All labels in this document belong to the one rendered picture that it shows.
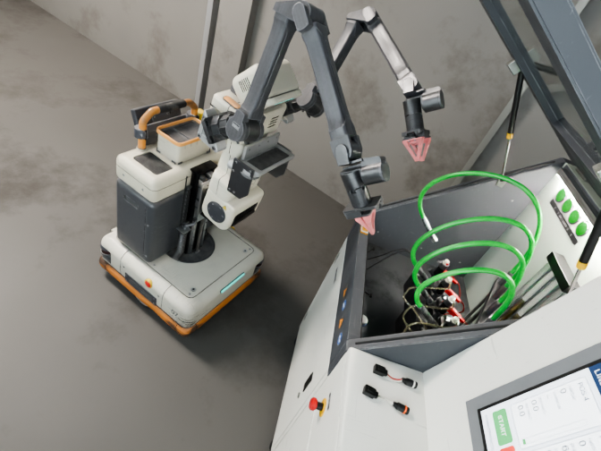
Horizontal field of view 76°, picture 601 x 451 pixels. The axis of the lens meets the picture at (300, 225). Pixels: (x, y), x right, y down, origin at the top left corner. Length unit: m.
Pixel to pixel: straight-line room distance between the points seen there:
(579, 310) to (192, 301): 1.53
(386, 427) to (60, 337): 1.60
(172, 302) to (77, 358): 0.48
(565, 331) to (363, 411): 0.48
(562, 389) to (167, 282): 1.62
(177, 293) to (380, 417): 1.21
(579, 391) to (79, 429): 1.74
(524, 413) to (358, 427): 0.36
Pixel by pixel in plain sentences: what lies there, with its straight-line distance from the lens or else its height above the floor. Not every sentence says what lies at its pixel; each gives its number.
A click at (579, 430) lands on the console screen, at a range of 0.88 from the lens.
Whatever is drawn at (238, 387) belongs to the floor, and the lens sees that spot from 2.07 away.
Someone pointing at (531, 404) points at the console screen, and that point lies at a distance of 0.94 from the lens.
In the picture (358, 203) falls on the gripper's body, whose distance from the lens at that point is 1.06.
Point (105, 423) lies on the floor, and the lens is 1.98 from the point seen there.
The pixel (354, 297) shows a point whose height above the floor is 0.95.
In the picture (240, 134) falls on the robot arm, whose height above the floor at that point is 1.24.
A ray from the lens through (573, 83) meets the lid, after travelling 0.72.
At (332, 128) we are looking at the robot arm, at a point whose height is 1.41.
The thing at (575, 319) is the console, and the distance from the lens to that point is 0.96.
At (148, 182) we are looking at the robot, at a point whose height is 0.79.
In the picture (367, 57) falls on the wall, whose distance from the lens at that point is 2.95.
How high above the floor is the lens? 1.85
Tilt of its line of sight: 39 degrees down
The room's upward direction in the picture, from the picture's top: 23 degrees clockwise
